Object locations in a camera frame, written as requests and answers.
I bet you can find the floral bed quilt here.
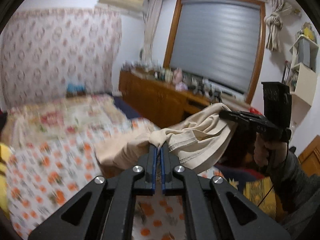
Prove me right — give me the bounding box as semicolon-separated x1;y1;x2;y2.
1;93;141;151

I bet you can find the wooden sideboard cabinet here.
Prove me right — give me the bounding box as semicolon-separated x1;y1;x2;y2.
119;70;211;128

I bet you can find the yellow plush toy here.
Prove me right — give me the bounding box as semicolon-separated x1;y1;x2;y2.
0;143;11;219

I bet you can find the white wall shelf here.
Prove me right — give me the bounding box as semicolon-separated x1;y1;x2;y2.
287;22;319;106

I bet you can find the patterned sheer curtain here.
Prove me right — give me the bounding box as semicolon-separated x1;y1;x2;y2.
1;8;122;108

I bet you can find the right tied cream curtain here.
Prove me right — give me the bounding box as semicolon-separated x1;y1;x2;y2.
264;0;293;52

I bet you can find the dark blue bed sheet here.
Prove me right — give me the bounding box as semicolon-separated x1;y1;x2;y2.
113;96;142;120

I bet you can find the pink thermos jug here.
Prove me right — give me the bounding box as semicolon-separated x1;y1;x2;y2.
172;68;183;85

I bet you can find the grey window blind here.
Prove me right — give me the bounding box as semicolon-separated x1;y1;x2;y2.
170;0;260;94

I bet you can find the right hand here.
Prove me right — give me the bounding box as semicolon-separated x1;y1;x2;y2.
254;133;287;167

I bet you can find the blue box by bed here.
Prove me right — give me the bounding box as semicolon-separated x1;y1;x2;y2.
66;83;86;98

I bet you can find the orange print blanket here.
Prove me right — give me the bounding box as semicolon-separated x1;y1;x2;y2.
4;118;226;240

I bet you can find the peach t-shirt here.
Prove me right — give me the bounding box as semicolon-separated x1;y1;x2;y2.
94;103;237;174

